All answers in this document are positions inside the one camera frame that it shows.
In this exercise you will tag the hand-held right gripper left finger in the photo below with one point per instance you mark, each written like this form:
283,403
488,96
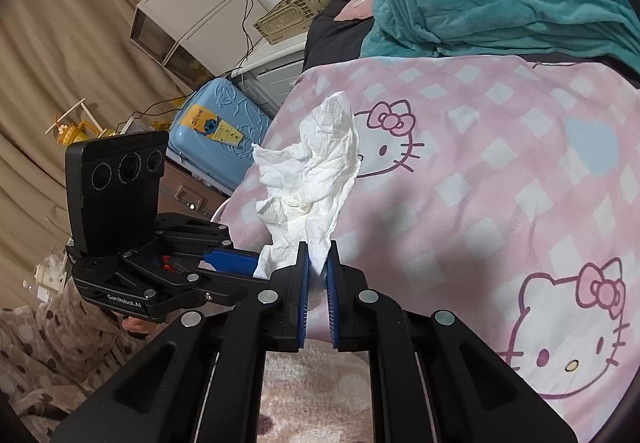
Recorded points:
301,303

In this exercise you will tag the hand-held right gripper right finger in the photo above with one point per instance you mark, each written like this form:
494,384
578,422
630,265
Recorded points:
332,308

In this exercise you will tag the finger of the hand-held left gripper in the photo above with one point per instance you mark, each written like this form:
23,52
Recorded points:
230,263
200,230

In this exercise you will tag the white tissue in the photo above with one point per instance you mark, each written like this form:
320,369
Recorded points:
310,173

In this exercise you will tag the person's left forearm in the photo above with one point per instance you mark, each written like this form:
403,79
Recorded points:
65,338

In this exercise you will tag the person's left hand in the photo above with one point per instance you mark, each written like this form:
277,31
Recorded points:
136,325

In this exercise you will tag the brown nightstand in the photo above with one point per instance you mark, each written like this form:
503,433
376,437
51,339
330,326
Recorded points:
190,183

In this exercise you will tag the yellow toy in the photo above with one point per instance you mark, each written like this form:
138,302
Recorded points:
70,133

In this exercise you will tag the light blue suitcase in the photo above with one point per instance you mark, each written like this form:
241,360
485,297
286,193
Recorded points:
200,148

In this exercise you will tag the person's spotted pajama leg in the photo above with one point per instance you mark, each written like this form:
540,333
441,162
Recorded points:
310,388

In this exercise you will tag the beige curtain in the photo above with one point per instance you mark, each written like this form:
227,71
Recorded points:
50,73

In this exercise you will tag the pink checked printed blanket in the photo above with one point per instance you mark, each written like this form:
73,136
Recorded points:
475,183

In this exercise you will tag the white cabinet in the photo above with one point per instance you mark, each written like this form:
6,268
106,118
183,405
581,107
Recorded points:
200,3

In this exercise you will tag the olive folding crate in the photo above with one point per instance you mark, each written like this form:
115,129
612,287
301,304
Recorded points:
295,15

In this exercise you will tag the small pink pillow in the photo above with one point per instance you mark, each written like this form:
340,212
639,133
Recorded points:
357,5

